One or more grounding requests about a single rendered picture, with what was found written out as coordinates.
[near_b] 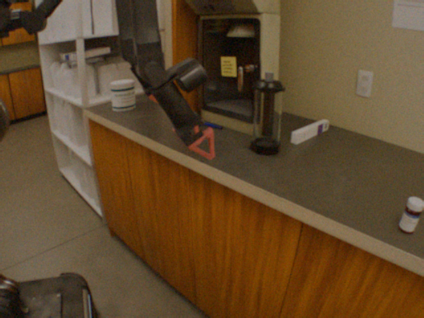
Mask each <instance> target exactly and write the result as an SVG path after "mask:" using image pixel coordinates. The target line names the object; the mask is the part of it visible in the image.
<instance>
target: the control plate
mask: <svg viewBox="0 0 424 318"><path fill-rule="evenodd" d="M190 1H191V2H192V3H193V4H194V5H195V7H196V8H197V10H198V11H199V12H200V13H204V12H215V11H236V10H235V8H234V7H233V5H232V3H231V2H230V1H229V0H190ZM209 5H212V6H213V8H214V9H211V8H210V7H209ZM220 5H222V7H220ZM225 5H227V7H226V6H225ZM204 6H206V7H207V9H204ZM215 6H217V7H215ZM200 7H201V9H200Z"/></svg>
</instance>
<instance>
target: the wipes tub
mask: <svg viewBox="0 0 424 318"><path fill-rule="evenodd" d="M110 85H111V101H112V108H113V110H114V111H129V110H132V109H134V108H135V107H136V103H135V90H134V80H133V79H122V80H117V81H112V82H111V83H110Z"/></svg>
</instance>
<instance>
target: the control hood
mask: <svg viewBox="0 0 424 318"><path fill-rule="evenodd" d="M185 1H186V2H187V3H188V5H189V6H190V7H191V8H192V9H193V11H194V12H195V14H197V15H206V14H219V13H262V12H263V0H229V1H230V2H231V3H232V5H233V7H234V8H235V10H236V11H215V12H204V13H200V12H199V11H198V10H197V8H196V7H195V5H194V4H193V3H192V2H191V1H190V0H185Z"/></svg>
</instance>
